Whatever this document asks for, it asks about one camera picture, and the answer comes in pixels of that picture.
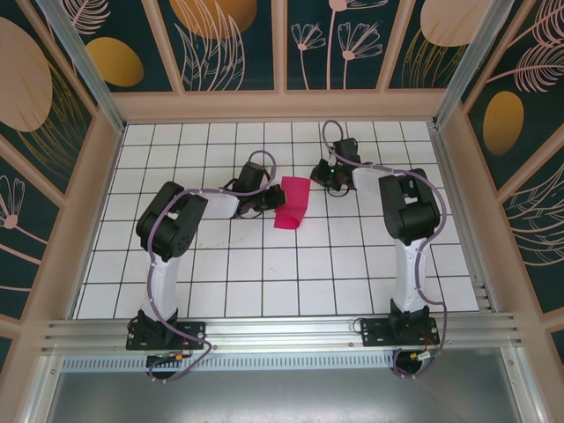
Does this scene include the grey metal panel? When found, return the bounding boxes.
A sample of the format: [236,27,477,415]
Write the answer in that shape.
[41,368,530,423]

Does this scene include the aluminium frame post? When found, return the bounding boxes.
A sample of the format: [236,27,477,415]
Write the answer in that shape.
[433,0,530,131]
[34,0,129,134]

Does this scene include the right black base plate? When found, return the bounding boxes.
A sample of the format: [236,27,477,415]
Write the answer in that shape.
[360,317,442,348]

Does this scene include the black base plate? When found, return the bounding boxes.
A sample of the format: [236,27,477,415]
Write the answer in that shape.
[126,320,208,352]
[360,317,442,348]

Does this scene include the slotted grey cable duct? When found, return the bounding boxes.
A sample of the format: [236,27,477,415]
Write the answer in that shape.
[60,350,506,372]

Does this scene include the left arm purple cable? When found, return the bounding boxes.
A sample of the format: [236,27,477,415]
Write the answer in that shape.
[145,151,278,384]

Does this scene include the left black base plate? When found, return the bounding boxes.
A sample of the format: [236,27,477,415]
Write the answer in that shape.
[126,320,208,352]

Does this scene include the pink cloth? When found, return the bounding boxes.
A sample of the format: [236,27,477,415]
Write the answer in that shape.
[272,175,312,231]

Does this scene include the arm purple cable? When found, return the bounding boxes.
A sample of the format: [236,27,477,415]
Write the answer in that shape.
[321,119,449,381]
[145,151,278,384]

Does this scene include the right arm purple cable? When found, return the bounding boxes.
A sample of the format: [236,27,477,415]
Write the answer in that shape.
[321,119,449,381]

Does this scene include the long aluminium base rail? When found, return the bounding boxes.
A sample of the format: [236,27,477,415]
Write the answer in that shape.
[41,312,525,354]

